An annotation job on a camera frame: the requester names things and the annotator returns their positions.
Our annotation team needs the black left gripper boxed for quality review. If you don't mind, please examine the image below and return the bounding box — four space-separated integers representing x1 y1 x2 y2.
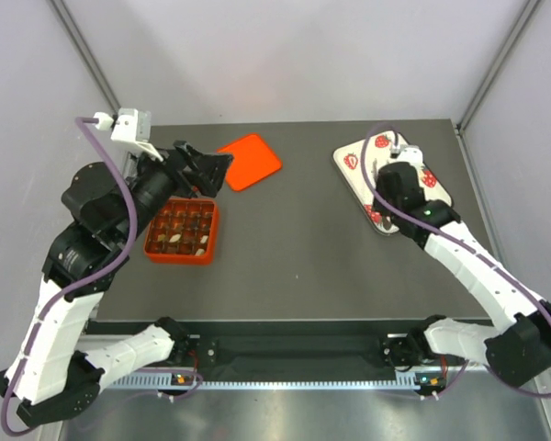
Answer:
117 139 233 244

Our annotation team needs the orange box lid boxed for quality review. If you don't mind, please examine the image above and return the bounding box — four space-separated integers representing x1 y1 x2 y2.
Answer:
218 133 282 191

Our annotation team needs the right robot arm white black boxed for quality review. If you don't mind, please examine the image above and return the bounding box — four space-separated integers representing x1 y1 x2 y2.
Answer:
368 162 551 388

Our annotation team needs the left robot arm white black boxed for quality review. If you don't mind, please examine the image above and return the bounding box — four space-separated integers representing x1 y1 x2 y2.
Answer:
0 141 233 428

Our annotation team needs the orange chocolate box with grid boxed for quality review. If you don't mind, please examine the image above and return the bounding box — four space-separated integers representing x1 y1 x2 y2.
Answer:
143 198 219 266

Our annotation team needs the white strawberry tray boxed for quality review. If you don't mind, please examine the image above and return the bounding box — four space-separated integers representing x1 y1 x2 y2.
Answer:
332 130 453 236

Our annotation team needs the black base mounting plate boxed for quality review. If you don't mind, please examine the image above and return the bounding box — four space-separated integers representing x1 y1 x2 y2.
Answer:
164 333 465 382

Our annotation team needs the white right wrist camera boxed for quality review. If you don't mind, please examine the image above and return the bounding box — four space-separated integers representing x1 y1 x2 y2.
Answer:
390 144 424 169

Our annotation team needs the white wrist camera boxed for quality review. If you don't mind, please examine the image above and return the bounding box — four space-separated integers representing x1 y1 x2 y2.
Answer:
111 107 152 149
390 144 424 169

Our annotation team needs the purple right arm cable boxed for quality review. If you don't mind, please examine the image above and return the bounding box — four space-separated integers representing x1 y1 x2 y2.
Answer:
361 121 551 401

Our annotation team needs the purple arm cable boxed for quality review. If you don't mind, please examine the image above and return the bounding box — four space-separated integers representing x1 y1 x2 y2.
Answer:
361 121 551 401
0 117 203 436

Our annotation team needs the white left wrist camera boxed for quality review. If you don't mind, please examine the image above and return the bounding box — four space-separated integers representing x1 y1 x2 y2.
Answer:
111 107 152 149

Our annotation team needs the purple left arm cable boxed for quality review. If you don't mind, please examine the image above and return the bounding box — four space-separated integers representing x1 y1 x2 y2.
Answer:
0 117 203 436

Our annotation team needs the aluminium rail frame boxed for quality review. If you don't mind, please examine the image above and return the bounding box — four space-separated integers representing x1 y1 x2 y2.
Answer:
40 333 551 441

